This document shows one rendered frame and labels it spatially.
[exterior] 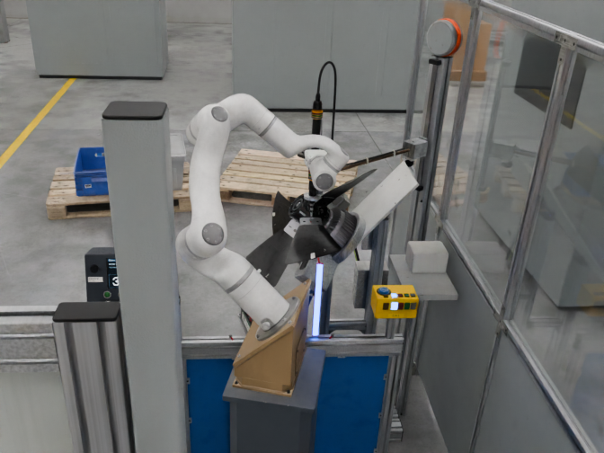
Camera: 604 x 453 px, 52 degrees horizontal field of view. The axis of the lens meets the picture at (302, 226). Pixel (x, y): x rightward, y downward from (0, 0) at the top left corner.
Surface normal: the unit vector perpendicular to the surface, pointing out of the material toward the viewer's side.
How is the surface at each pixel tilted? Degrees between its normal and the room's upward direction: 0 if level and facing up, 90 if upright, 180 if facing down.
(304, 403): 0
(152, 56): 90
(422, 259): 90
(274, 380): 90
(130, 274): 90
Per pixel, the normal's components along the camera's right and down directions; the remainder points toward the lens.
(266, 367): -0.20, 0.44
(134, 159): 0.08, 0.46
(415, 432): 0.04, -0.89
